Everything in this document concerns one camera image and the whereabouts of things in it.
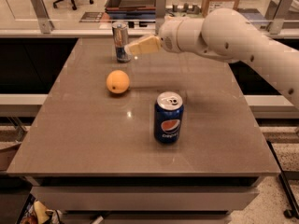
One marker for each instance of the blue pepsi can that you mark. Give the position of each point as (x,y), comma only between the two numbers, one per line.
(168,114)

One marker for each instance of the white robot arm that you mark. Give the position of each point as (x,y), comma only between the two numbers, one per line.
(226,35)

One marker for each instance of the middle metal railing post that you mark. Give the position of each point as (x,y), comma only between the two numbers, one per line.
(159,14)

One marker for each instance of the left metal railing post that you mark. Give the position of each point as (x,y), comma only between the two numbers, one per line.
(43,18)

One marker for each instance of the metal railing post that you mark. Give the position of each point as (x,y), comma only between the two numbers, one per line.
(276,24)
(159,14)
(43,18)

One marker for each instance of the orange fruit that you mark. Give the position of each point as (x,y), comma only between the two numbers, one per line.
(118,82)

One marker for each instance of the right metal railing post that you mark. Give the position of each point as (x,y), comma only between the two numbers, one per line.
(276,24)

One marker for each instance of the silver blue redbull can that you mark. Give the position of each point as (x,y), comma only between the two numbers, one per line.
(120,36)

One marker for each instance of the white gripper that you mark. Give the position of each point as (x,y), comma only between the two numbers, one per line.
(168,35)

